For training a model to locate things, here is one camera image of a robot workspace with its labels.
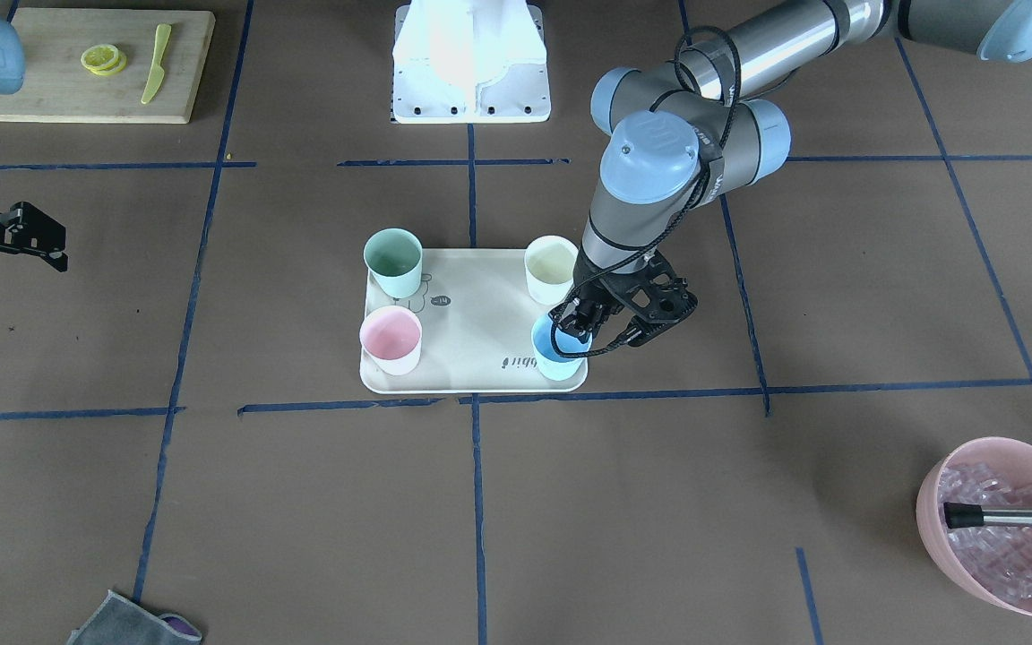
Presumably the pink cup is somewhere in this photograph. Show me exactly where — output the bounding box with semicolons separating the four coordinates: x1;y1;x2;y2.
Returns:
359;305;423;376

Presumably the metal scoop black handle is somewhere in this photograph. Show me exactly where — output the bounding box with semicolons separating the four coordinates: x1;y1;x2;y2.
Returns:
942;502;1032;530

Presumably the cream rabbit tray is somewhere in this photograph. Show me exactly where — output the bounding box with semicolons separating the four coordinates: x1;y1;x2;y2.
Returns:
359;249;589;395

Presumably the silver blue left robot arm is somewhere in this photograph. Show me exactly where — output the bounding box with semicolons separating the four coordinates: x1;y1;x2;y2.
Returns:
548;1;1032;358

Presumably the pink bowl with ice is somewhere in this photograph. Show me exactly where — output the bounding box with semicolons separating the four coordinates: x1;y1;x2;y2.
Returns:
915;437;1032;616

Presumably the grey folded cloth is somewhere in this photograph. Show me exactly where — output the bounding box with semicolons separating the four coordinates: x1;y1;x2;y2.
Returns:
66;590;204;644

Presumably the cream yellow cup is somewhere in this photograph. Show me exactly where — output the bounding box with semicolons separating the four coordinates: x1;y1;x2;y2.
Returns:
523;236;578;307

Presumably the yellow plastic spoon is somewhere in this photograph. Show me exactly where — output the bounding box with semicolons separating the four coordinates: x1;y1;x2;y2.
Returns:
140;23;173;106

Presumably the light blue cup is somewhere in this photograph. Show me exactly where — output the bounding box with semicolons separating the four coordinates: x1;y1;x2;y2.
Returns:
529;312;591;381

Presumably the wooden cutting board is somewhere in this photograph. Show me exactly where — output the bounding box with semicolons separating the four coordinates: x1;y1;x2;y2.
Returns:
0;7;216;124

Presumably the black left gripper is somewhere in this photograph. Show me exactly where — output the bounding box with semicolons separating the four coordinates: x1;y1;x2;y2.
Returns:
549;252;699;347

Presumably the green cup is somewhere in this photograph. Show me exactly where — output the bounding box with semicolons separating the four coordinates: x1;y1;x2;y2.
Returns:
362;228;423;299

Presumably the white pedestal column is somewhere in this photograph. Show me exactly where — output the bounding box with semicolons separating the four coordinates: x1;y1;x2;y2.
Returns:
391;1;552;124

